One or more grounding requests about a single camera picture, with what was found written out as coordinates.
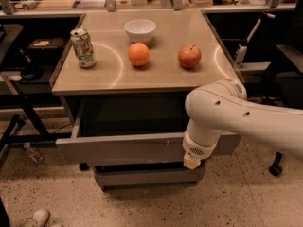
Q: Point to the black office chair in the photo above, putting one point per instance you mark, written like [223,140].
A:
[286,73]

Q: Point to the grey drawer cabinet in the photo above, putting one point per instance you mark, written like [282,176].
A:
[163,75]

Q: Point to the grey lower drawer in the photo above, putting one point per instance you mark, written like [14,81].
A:
[167,175]

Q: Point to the grey top drawer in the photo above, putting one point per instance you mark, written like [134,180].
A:
[127,131]

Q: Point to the black box under bench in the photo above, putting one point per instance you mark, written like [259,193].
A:
[47,48]

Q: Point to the black round object under bench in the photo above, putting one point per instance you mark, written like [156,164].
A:
[32,70]

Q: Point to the white sneaker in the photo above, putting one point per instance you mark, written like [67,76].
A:
[38,219]

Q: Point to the orange fruit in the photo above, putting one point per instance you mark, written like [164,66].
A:
[138,54]

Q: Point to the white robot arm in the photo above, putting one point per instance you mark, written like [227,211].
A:
[223,106]

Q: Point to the red apple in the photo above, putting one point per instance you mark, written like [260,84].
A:
[189,56]

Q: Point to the green white soda can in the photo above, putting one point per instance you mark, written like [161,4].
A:
[83,48]

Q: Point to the plastic water bottle on floor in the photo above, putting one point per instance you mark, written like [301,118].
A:
[33,153]

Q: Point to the white bowl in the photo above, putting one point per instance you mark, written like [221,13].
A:
[140,30]

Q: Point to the grey drawer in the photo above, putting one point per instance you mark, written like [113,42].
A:
[167,175]
[127,131]

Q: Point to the yellow foam-tipped end effector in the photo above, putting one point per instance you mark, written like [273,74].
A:
[196,149]

